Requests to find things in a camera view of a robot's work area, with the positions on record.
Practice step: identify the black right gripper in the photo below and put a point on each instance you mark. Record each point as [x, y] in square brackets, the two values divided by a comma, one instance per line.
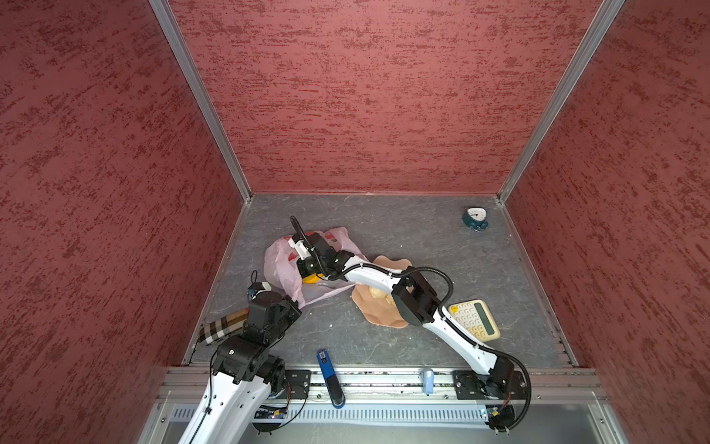
[301, 270]

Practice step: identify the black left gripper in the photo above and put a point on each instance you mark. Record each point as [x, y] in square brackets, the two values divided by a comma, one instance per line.
[291, 307]

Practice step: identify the yellow fake banana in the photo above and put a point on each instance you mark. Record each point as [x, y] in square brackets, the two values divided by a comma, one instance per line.
[313, 279]

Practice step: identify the pink translucent plastic bag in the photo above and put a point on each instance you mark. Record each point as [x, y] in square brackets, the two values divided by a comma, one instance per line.
[280, 269]

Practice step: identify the beige fake ginger root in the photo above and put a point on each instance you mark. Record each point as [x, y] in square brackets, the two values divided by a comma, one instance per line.
[379, 295]

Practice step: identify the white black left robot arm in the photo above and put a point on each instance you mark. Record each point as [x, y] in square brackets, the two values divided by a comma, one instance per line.
[243, 372]

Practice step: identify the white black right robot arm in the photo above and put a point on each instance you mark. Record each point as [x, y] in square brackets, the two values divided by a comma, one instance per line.
[420, 296]

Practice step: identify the striped cylindrical tube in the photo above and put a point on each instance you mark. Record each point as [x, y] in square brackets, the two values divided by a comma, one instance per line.
[223, 327]

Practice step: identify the pink faceted scalloped bowl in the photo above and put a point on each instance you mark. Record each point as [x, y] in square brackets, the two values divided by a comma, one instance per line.
[377, 312]

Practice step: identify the blue black utility knife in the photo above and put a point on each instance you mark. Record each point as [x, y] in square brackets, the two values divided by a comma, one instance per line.
[334, 388]

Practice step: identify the teal twin-bell alarm clock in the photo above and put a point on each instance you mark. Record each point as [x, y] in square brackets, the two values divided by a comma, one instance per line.
[475, 218]

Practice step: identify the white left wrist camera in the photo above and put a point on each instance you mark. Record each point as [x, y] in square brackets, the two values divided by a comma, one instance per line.
[256, 288]

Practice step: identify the light blue rail knob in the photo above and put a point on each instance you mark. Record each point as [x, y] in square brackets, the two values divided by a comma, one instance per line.
[428, 381]

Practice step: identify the aluminium front rail base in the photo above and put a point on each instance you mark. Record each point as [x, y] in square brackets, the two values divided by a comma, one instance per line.
[394, 396]

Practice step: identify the aluminium left corner post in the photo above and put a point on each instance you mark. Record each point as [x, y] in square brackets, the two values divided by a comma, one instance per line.
[170, 27]

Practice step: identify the aluminium corner post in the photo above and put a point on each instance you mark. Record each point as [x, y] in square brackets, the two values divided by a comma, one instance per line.
[170, 27]
[593, 37]

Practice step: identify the aluminium right corner post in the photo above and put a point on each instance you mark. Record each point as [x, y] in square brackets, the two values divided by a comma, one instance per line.
[593, 37]

